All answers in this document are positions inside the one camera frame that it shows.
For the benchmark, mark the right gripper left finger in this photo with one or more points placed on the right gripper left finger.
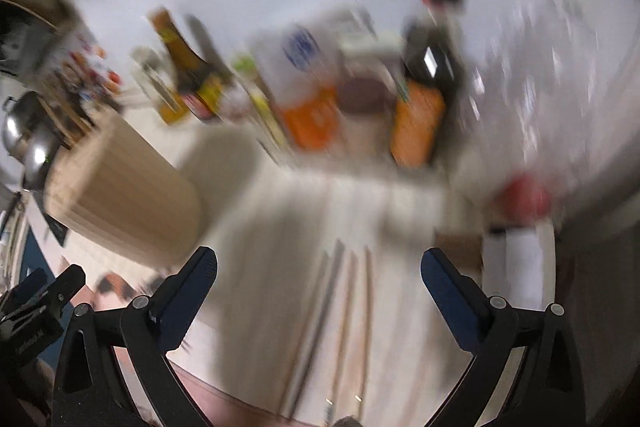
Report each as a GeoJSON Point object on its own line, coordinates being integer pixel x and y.
{"type": "Point", "coordinates": [89, 389]}

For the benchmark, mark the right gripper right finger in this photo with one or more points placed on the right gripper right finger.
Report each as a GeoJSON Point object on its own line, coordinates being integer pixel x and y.
{"type": "Point", "coordinates": [547, 388]}

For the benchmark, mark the wooden chopstick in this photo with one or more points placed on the wooden chopstick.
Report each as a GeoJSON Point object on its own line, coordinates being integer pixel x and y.
{"type": "Point", "coordinates": [342, 347]}
{"type": "Point", "coordinates": [366, 329]}

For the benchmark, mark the grey metal chopstick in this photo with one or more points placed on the grey metal chopstick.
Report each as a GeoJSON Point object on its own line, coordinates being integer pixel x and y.
{"type": "Point", "coordinates": [309, 337]}

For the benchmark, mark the red cap white bottle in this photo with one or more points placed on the red cap white bottle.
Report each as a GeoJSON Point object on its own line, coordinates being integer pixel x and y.
{"type": "Point", "coordinates": [516, 252]}

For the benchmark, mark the beige ribbed utensil holder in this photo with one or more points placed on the beige ribbed utensil holder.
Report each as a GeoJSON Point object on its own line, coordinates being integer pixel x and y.
{"type": "Point", "coordinates": [115, 189]}

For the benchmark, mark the stainless steel steamer pot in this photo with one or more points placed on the stainless steel steamer pot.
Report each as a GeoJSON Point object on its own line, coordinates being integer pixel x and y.
{"type": "Point", "coordinates": [29, 137]}

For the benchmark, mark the clear cooking oil bottle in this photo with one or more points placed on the clear cooking oil bottle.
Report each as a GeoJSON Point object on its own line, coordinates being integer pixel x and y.
{"type": "Point", "coordinates": [156, 78]}

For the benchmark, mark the dark vinegar bottle tan cap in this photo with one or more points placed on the dark vinegar bottle tan cap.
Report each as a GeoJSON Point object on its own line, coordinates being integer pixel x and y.
{"type": "Point", "coordinates": [199, 84]}

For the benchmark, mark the orange snack package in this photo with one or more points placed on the orange snack package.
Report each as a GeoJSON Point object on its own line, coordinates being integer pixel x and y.
{"type": "Point", "coordinates": [417, 121]}

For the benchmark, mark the dark soy sauce bottle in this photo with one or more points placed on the dark soy sauce bottle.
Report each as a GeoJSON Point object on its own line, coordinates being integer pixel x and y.
{"type": "Point", "coordinates": [434, 49]}

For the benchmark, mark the white plastic bag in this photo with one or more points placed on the white plastic bag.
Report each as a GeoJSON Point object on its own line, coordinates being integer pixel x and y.
{"type": "Point", "coordinates": [299, 62]}

